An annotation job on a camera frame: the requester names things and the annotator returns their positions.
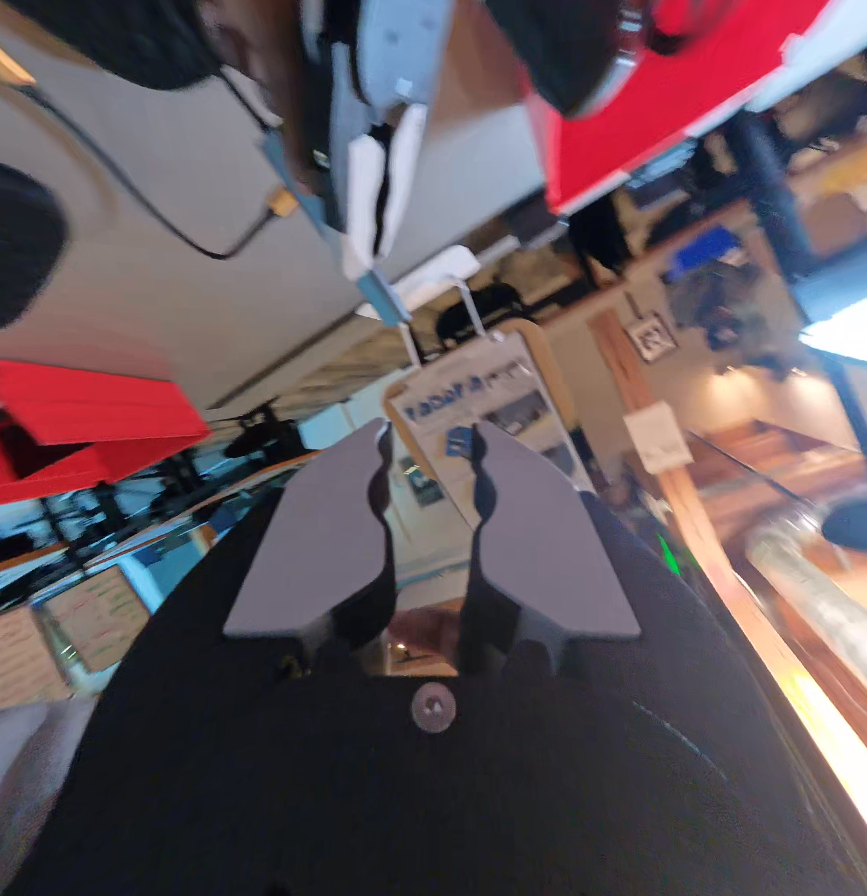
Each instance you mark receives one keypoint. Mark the red plastic bin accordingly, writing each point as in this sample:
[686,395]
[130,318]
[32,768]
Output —
[671,105]
[90,413]

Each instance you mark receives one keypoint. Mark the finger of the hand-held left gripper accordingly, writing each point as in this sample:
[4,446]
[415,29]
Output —
[362,203]
[405,168]

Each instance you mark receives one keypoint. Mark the grey usb hub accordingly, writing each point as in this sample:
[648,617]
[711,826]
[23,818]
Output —
[388,299]

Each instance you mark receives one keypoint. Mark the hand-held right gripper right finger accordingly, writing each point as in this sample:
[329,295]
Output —
[552,553]

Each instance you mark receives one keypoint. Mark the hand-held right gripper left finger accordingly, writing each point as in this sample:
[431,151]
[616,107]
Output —
[321,546]

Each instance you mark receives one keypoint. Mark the black mesh cushion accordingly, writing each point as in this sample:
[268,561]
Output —
[20,245]

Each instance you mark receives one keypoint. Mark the person's left hand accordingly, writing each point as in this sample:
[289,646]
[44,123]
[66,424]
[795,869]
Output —
[265,56]

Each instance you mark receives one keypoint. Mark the black pole with round disc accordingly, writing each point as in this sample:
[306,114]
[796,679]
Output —
[857,521]

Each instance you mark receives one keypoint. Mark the studio light panel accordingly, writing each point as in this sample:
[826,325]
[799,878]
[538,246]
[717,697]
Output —
[846,329]

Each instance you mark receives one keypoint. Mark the instruction poster on white stand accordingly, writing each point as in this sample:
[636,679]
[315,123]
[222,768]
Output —
[489,399]

